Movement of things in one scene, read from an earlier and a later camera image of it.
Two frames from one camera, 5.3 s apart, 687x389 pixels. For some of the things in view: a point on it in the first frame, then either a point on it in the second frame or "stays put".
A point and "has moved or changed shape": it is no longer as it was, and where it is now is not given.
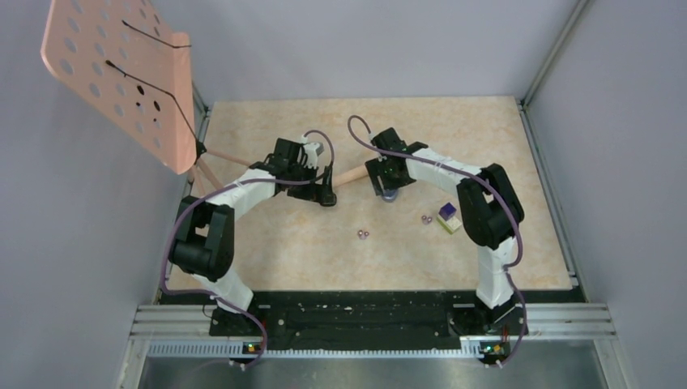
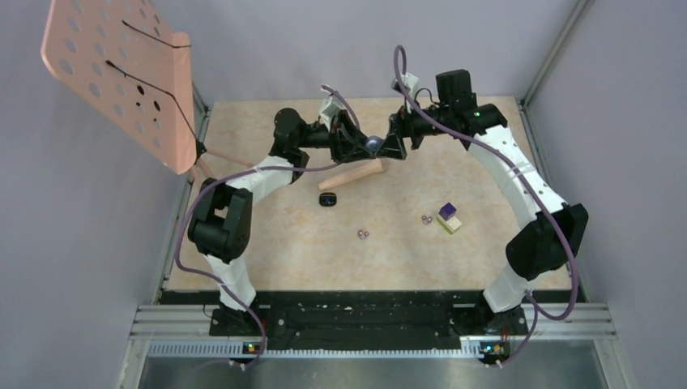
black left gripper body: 315,192 -> 338,147
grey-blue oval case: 390,195 has moved or changed shape
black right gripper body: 379,167 -> 418,126
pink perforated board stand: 123,58 stays put
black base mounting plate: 311,318 stays put
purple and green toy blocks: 447,219 stays put
